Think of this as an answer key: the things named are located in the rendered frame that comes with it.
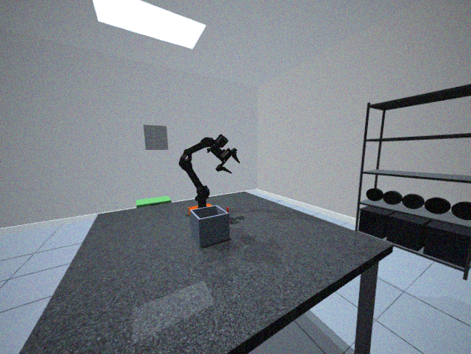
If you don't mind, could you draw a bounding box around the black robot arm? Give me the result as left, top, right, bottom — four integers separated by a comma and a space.
179, 135, 232, 208

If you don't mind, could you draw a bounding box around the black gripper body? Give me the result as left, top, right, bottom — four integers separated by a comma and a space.
216, 148, 237, 172

